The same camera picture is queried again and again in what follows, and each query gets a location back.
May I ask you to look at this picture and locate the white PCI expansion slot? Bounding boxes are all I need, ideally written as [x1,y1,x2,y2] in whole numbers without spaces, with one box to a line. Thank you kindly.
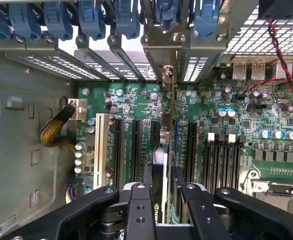
[92,113,105,190]

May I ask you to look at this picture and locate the perforated metal slot cover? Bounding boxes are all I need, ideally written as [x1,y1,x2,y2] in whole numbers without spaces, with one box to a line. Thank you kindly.
[107,34,148,83]
[75,34,128,82]
[180,32,228,84]
[26,37,105,81]
[0,37,74,81]

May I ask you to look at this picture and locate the red and black twisted wire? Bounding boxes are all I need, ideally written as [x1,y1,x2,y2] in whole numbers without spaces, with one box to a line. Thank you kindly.
[237,18,293,111]

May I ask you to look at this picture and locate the purple and yellow wires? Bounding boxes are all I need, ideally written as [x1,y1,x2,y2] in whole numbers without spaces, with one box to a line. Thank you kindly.
[64,178,85,205]

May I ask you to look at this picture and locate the long black expansion slot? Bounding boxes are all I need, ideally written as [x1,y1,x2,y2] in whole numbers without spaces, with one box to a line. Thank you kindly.
[113,118,125,191]
[185,121,198,186]
[130,119,143,186]

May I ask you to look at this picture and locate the white case sticker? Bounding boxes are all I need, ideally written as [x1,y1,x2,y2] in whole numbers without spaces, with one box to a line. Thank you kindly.
[0,214,19,237]

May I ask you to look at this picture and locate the black RAM slot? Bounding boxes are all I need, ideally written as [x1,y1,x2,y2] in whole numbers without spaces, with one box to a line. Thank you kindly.
[232,143,243,190]
[212,141,223,194]
[222,133,237,191]
[202,132,216,194]

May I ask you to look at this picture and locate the silver USB port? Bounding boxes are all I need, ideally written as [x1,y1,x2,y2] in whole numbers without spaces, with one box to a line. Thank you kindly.
[250,61,267,80]
[232,61,248,80]

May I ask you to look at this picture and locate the blue expansion slot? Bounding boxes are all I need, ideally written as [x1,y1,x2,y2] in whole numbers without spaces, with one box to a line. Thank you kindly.
[172,119,179,152]

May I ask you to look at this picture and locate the short black expansion slot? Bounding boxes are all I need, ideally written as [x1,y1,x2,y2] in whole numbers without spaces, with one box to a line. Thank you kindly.
[149,120,162,144]

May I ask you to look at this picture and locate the grey metal PC case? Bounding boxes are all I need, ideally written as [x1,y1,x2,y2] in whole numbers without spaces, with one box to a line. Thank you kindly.
[0,0,293,240]

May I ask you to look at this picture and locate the yellow black braided cable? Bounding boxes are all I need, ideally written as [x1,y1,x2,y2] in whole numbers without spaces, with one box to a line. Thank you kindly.
[39,103,77,154]

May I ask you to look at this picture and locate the green motherboard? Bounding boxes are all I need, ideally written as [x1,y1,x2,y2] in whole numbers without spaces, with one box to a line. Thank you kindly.
[75,59,293,226]

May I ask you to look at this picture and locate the silver CPU socket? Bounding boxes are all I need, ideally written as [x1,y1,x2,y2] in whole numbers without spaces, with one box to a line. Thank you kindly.
[240,169,293,216]

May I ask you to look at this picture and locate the black case fan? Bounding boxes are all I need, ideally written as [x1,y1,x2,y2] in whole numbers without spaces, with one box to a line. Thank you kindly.
[258,0,293,20]

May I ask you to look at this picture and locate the white power connector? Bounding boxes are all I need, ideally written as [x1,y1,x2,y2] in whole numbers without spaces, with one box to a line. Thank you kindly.
[67,98,88,123]

